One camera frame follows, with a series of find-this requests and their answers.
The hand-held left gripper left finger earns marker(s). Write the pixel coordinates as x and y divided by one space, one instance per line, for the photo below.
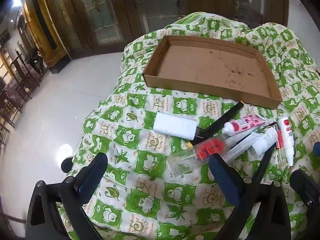
90 180

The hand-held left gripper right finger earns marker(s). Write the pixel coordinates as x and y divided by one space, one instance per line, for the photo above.
225 180

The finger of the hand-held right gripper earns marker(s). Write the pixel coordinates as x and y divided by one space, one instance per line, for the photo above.
316 151
306 187

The white red glue tube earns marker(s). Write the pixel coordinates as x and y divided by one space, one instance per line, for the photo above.
285 135

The clear case with red insert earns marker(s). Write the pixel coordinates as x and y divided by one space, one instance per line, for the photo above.
210 147

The small red object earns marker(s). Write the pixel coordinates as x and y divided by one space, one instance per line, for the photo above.
277 140

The white green-label bottle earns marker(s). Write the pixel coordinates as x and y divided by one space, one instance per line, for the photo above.
265 138

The pink flowered tube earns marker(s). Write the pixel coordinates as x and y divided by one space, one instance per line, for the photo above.
245 123

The black yellow-tipped pen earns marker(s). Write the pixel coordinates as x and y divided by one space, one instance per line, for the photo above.
225 116

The white power adapter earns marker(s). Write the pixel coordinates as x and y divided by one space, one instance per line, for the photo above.
172 125

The shallow cardboard tray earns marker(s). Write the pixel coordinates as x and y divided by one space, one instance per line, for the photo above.
205 65

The green printed blanket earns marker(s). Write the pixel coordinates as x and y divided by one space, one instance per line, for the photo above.
140 155

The dark wooden chair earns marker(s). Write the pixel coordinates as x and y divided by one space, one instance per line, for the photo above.
7 110
25 77

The black bag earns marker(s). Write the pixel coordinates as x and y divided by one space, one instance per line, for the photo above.
36 60

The golden wooden cabinet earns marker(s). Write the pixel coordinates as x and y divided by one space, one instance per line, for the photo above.
47 30

